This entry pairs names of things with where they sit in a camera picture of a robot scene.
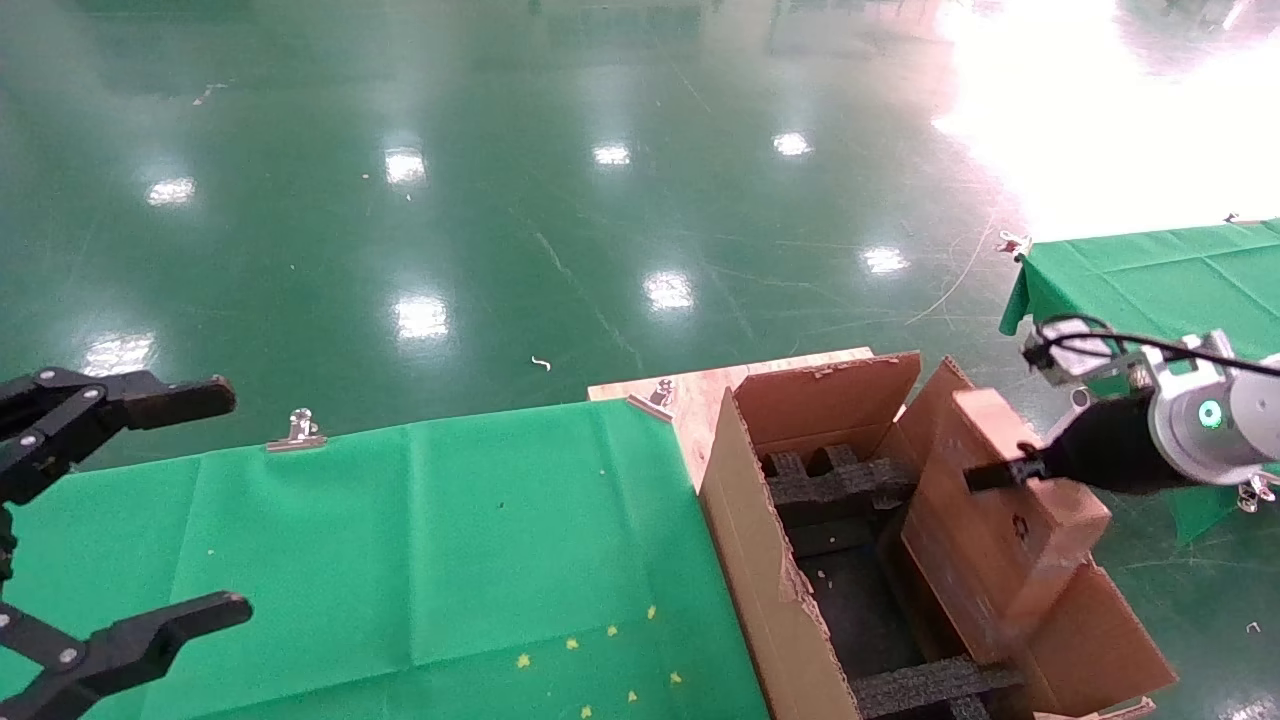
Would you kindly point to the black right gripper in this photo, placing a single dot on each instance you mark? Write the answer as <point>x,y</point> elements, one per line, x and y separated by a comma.
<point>1100,450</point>

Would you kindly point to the large open cardboard carton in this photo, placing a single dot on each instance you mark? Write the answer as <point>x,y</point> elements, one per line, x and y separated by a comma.
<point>760,560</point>

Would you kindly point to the black foam carton liner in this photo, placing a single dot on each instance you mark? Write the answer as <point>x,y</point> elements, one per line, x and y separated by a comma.
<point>860,600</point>

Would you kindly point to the silver camera mount bracket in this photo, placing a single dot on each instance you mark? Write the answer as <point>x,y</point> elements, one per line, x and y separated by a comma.
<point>1170,378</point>

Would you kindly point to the black foam block insert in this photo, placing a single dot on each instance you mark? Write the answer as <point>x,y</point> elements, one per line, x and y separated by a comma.
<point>920,690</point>
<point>840,482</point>

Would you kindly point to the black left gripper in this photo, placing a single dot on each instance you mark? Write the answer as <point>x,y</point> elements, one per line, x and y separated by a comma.
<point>5,545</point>

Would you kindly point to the small brown cardboard box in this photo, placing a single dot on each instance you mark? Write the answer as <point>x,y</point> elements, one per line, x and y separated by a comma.
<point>990,560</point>

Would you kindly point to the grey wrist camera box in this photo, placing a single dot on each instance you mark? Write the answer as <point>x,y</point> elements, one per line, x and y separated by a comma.
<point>1075,352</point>

